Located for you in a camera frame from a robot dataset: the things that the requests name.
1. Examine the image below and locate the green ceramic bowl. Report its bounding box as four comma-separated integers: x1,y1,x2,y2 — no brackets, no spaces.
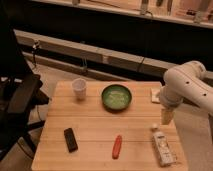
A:
101,84,132,111

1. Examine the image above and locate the small white sponge block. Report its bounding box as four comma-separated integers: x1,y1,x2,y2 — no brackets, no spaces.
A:
151,88,160,103

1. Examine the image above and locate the black rectangular remote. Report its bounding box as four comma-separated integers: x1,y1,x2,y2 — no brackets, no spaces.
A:
64,128,78,152

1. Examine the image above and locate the wooden table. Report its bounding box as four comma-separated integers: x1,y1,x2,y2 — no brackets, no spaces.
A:
32,81,188,171

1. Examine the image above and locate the white paper cup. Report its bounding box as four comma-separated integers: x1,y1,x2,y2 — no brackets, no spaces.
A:
72,78,86,100

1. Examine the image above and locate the red orange marker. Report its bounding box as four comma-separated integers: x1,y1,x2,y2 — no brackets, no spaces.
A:
112,135,122,159

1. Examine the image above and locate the black chair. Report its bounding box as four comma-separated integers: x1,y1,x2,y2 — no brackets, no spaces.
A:
0,13,49,161

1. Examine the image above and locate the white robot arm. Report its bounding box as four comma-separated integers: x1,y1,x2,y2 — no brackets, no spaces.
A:
159,61,213,125

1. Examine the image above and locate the white tube bottle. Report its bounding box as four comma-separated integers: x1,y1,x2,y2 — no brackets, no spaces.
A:
151,123,175,167

